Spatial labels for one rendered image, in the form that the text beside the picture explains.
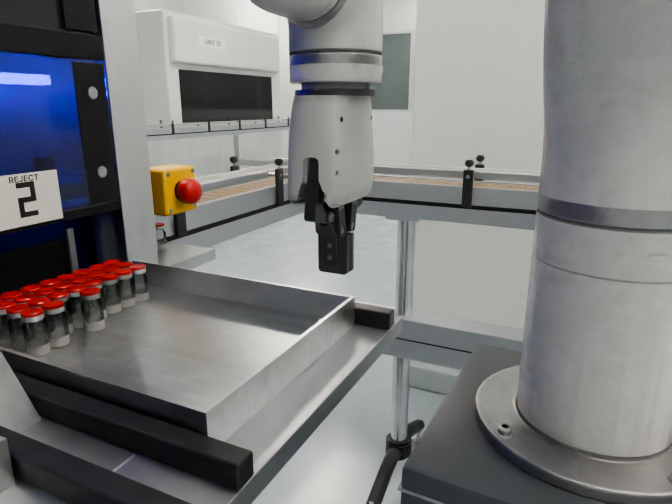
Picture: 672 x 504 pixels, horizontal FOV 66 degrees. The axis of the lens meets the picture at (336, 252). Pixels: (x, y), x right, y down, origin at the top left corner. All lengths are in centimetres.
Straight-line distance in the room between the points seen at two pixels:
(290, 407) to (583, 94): 32
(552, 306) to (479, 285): 160
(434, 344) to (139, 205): 93
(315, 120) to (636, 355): 30
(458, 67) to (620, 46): 160
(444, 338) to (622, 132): 113
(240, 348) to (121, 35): 46
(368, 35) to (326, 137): 9
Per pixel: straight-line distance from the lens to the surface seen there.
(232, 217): 116
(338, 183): 46
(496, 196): 131
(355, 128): 48
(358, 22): 47
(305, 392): 48
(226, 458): 38
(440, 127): 195
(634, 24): 35
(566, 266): 41
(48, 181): 72
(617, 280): 40
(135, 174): 81
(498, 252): 197
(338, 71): 46
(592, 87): 38
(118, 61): 80
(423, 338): 148
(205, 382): 50
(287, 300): 64
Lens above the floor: 112
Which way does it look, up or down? 16 degrees down
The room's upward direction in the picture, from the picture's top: straight up
